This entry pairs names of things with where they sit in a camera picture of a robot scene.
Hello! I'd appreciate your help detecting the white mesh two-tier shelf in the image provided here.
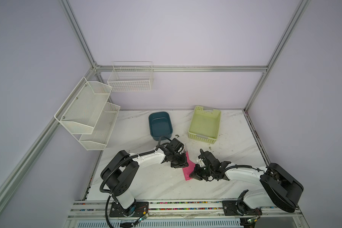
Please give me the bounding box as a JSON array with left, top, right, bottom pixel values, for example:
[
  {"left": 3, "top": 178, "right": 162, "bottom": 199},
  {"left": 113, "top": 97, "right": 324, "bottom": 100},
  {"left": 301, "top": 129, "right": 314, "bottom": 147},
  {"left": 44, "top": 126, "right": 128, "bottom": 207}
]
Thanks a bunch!
[{"left": 54, "top": 78, "right": 120, "bottom": 151}]

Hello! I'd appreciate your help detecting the light green perforated basket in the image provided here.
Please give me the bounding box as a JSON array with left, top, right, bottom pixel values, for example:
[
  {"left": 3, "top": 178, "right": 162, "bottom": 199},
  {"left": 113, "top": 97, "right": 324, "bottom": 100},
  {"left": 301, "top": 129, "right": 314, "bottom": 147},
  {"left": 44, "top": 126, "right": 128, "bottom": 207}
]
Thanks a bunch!
[{"left": 188, "top": 105, "right": 221, "bottom": 144}]

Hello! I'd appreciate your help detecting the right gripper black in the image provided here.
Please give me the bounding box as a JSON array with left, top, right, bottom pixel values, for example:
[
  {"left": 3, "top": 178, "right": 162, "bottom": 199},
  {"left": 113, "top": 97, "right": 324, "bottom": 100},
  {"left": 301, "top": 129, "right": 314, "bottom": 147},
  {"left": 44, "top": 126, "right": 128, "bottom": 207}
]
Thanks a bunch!
[{"left": 188, "top": 164, "right": 213, "bottom": 181}]

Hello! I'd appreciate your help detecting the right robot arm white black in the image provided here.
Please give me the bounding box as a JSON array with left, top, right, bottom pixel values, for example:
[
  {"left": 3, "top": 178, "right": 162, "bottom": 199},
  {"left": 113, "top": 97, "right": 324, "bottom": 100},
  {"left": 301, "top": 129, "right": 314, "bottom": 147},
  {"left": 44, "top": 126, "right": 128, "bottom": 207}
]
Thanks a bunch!
[{"left": 189, "top": 150, "right": 304, "bottom": 216}]

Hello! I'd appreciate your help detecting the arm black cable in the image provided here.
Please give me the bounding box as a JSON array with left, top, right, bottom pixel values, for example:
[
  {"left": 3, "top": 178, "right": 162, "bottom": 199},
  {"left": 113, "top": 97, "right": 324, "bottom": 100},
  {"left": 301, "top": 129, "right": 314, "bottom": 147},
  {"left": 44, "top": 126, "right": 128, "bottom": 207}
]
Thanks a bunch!
[
  {"left": 199, "top": 148, "right": 300, "bottom": 211},
  {"left": 99, "top": 135, "right": 174, "bottom": 228}
]

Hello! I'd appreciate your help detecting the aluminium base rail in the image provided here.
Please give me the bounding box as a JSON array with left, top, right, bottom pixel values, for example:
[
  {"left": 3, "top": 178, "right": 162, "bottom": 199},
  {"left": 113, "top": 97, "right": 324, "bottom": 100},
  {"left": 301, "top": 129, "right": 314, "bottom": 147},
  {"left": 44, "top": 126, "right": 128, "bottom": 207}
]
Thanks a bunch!
[{"left": 65, "top": 198, "right": 303, "bottom": 221}]

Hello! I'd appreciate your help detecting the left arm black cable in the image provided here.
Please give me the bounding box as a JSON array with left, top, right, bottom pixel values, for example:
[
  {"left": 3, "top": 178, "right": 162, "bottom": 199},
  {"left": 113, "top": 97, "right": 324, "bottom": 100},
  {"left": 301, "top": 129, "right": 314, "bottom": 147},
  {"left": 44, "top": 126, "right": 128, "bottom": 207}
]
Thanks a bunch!
[{"left": 99, "top": 135, "right": 174, "bottom": 228}]

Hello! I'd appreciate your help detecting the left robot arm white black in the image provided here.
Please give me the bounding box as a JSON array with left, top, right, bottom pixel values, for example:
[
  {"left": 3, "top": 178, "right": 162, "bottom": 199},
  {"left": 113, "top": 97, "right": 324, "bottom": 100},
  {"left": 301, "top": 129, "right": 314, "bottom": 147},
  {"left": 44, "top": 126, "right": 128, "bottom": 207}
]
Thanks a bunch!
[{"left": 99, "top": 136, "right": 189, "bottom": 217}]

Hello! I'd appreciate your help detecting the pink paper napkin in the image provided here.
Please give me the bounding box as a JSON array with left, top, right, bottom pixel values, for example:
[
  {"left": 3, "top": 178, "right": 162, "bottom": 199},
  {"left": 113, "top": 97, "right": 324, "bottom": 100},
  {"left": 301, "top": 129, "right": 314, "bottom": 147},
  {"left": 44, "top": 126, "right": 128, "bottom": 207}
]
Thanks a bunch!
[{"left": 182, "top": 152, "right": 196, "bottom": 181}]

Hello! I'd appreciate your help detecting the dark teal plastic tub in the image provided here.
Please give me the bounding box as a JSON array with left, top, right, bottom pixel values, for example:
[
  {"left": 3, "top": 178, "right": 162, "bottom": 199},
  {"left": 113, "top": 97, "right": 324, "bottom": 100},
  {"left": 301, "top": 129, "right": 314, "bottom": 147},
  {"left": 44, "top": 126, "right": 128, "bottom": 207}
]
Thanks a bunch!
[{"left": 148, "top": 112, "right": 173, "bottom": 141}]

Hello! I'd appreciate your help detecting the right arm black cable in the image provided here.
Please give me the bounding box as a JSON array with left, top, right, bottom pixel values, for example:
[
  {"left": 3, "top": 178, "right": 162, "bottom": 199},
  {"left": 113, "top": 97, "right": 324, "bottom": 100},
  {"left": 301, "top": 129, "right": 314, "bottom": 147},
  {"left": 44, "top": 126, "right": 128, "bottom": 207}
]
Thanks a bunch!
[{"left": 199, "top": 148, "right": 300, "bottom": 211}]

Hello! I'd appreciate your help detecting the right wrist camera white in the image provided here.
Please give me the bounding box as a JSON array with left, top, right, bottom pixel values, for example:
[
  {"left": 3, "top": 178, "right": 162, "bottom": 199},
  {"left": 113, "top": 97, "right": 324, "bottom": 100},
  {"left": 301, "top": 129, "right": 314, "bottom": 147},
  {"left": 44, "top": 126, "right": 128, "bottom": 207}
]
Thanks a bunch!
[{"left": 196, "top": 158, "right": 206, "bottom": 167}]

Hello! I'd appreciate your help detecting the white wire wall basket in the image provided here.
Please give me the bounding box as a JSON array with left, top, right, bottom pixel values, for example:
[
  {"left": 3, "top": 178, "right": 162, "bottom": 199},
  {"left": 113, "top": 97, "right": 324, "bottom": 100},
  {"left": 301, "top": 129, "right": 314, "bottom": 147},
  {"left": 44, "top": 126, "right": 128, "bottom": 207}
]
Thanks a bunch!
[{"left": 107, "top": 61, "right": 154, "bottom": 92}]

